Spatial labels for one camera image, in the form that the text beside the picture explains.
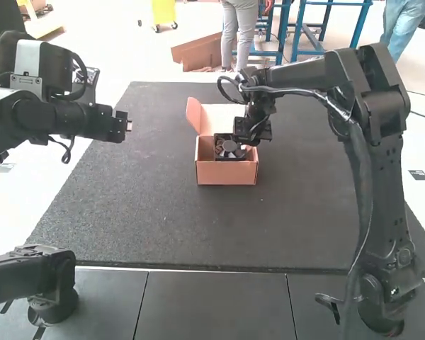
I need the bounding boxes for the cardboard box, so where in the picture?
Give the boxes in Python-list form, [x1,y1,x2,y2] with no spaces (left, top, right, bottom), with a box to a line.
[186,97,259,186]

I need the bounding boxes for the black square fan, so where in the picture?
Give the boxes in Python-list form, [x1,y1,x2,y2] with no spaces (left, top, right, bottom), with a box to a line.
[213,132,249,163]

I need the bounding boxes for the brown cardboard sheet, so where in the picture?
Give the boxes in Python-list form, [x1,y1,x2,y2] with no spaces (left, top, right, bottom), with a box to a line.
[170,30,234,73]

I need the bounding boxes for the dark base panel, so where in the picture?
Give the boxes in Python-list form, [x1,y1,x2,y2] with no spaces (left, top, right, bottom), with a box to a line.
[0,266,149,340]
[133,271,300,340]
[285,273,425,340]

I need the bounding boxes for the black cable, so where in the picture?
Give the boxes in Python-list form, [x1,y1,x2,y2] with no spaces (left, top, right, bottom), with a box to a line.
[47,134,76,164]
[217,75,251,106]

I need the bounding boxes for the person's legs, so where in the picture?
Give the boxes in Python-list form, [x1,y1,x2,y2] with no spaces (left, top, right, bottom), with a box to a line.
[219,0,276,74]
[379,0,425,64]

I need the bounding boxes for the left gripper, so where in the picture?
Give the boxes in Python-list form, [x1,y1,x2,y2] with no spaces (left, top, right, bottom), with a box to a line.
[88,101,134,145]

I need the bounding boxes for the yellow wheeled cart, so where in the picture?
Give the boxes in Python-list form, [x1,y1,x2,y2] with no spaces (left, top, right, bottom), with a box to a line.
[137,0,179,34]

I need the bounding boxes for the black mat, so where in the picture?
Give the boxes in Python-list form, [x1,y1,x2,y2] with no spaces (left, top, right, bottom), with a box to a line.
[25,81,425,279]

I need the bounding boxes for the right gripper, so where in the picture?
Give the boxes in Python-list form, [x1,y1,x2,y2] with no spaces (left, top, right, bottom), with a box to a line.
[246,117,274,148]

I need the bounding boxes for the yellow wooden rack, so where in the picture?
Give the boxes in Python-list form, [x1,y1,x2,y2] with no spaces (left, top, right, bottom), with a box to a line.
[16,0,67,40]

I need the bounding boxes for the blue table frame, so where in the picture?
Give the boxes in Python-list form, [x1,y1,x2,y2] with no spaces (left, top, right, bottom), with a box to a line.
[254,0,295,67]
[290,0,375,64]

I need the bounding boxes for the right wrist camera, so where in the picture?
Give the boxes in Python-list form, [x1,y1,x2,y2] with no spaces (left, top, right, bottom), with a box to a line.
[232,115,251,141]

